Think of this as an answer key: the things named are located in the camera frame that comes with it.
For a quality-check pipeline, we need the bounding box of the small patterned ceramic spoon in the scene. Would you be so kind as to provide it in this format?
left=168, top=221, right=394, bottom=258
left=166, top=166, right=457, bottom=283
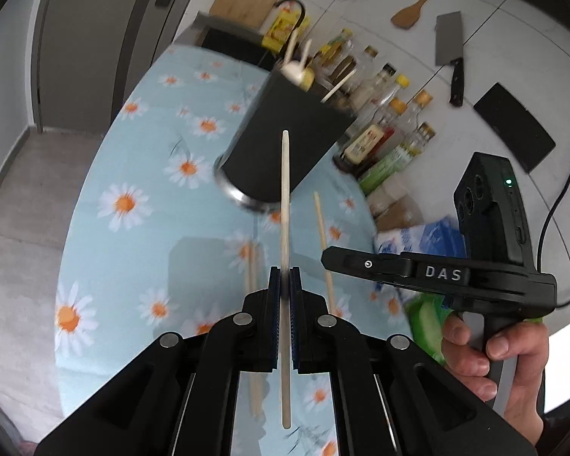
left=299, top=39, right=315, bottom=91

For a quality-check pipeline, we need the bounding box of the cream plastic spoon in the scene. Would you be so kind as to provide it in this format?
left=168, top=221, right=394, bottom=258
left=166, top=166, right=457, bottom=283
left=280, top=29, right=305, bottom=87

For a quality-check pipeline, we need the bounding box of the person's right hand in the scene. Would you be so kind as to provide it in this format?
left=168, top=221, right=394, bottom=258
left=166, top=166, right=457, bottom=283
left=439, top=315, right=551, bottom=447

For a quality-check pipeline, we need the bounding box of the blue white salt bag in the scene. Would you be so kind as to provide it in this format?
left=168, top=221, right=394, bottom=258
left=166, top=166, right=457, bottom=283
left=375, top=216, right=466, bottom=257

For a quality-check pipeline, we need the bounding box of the green sugar bag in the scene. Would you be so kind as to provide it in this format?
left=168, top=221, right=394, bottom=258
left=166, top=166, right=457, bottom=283
left=403, top=292, right=545, bottom=367

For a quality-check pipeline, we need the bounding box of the brown spice jar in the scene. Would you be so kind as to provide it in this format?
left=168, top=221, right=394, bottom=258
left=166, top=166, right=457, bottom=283
left=376, top=196, right=424, bottom=233

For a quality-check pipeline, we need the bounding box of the white lid spice jar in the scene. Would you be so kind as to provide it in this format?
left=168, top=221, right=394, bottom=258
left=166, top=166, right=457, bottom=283
left=366, top=174, right=408, bottom=216

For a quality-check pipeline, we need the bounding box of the black cylindrical utensil holder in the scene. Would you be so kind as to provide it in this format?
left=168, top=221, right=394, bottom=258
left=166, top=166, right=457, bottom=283
left=214, top=70, right=354, bottom=212

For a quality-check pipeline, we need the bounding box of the blue daisy tablecloth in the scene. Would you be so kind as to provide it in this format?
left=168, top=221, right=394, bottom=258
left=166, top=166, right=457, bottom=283
left=54, top=44, right=412, bottom=455

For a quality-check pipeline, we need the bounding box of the soy sauce bottle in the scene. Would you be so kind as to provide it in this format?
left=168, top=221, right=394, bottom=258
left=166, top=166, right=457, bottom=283
left=332, top=97, right=408, bottom=173

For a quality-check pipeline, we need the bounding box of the clear vinegar bottle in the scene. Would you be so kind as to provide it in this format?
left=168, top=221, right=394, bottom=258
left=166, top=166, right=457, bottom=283
left=349, top=63, right=396, bottom=111

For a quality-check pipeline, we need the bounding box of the yellow cap clear bottle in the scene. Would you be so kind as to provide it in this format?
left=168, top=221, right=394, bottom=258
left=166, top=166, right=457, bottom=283
left=359, top=74, right=410, bottom=117

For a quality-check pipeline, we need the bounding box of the cooking oil bottle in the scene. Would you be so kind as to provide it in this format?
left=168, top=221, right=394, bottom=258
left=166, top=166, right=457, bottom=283
left=313, top=28, right=353, bottom=68

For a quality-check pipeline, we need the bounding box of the cleaver knife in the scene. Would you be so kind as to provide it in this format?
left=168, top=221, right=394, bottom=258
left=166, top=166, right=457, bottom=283
left=435, top=11, right=466, bottom=107

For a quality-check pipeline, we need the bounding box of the black sink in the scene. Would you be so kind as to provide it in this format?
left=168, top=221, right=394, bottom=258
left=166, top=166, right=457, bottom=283
left=191, top=13, right=278, bottom=71

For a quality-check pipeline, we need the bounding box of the wooden spatula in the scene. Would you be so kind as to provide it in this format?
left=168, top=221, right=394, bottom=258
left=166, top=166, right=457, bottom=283
left=390, top=0, right=428, bottom=30

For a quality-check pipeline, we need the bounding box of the yellow dish soap bottle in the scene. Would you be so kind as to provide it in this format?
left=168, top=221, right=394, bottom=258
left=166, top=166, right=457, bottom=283
left=261, top=0, right=310, bottom=55

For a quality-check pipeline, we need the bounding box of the black faucet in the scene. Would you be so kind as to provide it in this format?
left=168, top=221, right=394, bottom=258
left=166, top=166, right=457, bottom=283
left=272, top=0, right=307, bottom=34

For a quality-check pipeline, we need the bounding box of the grey door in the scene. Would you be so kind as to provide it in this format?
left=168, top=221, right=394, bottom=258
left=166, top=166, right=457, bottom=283
left=32, top=0, right=190, bottom=134

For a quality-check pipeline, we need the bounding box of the black camera box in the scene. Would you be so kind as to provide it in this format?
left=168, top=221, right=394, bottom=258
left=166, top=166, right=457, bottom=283
left=453, top=151, right=534, bottom=269

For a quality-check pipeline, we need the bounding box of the black power cable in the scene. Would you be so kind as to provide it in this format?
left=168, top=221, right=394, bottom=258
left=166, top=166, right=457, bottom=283
left=536, top=131, right=570, bottom=310

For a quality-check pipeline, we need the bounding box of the black wall outlet panel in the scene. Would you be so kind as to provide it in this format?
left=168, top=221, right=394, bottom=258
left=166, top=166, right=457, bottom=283
left=473, top=82, right=556, bottom=173

